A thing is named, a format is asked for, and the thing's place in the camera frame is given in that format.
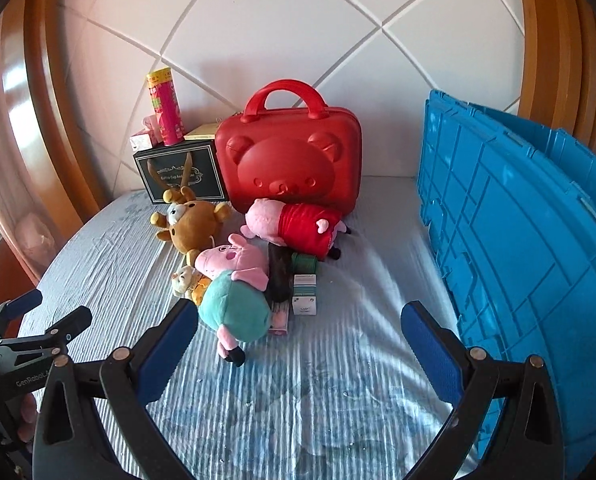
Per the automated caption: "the small white yellow plush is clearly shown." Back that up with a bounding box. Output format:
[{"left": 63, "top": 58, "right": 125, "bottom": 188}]
[{"left": 170, "top": 266, "right": 211, "bottom": 307}]

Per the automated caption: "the teal Daddy pig plush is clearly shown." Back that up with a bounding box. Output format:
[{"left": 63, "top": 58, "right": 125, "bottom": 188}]
[{"left": 194, "top": 233, "right": 271, "bottom": 367}]

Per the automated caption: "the brown bear plush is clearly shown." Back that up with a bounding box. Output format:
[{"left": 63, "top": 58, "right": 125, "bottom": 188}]
[{"left": 149, "top": 186, "right": 233, "bottom": 266}]

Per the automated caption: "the pink white slim box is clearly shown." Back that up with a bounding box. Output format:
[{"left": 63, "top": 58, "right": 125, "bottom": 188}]
[{"left": 269, "top": 300, "right": 290, "bottom": 336}]

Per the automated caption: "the small white green box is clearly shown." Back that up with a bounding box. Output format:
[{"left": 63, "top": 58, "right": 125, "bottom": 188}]
[{"left": 292, "top": 273, "right": 318, "bottom": 315}]

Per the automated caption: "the black cylindrical tube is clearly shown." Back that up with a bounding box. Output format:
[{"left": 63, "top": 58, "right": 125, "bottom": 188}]
[{"left": 266, "top": 244, "right": 294, "bottom": 304}]

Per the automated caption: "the green round jar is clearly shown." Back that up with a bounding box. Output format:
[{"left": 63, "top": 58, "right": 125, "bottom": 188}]
[{"left": 292, "top": 252, "right": 319, "bottom": 274}]

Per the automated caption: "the red Peppa pig plush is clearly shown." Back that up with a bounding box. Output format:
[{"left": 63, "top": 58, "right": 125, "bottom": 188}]
[{"left": 240, "top": 198, "right": 350, "bottom": 261}]

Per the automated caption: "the person left hand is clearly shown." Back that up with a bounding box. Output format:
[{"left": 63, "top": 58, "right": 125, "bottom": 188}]
[{"left": 17, "top": 393, "right": 38, "bottom": 443}]

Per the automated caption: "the pink curtain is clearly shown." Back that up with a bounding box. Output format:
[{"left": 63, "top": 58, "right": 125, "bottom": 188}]
[{"left": 0, "top": 19, "right": 63, "bottom": 284}]

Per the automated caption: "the light blue bed sheet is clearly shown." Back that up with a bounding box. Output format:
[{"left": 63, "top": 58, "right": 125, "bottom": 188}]
[{"left": 20, "top": 177, "right": 456, "bottom": 479}]

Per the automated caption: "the blue plastic storage crate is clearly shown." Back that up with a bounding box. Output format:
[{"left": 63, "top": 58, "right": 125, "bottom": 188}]
[{"left": 417, "top": 90, "right": 596, "bottom": 478}]

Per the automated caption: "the small white pink box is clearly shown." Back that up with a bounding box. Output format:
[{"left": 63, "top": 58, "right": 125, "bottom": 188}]
[{"left": 129, "top": 114, "right": 164, "bottom": 153}]

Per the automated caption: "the black gift box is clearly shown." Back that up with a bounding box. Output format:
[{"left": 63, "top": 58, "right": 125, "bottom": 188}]
[{"left": 133, "top": 140, "right": 228, "bottom": 204}]

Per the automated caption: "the yellow notepad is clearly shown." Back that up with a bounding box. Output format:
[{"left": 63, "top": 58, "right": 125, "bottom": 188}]
[{"left": 184, "top": 122, "right": 220, "bottom": 141}]

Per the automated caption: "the pink yellow chips can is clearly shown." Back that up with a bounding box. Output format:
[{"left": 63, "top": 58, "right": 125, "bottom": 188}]
[{"left": 146, "top": 67, "right": 185, "bottom": 146}]

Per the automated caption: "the red bear suitcase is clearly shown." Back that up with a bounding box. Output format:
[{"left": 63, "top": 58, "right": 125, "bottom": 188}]
[{"left": 214, "top": 79, "right": 362, "bottom": 214}]

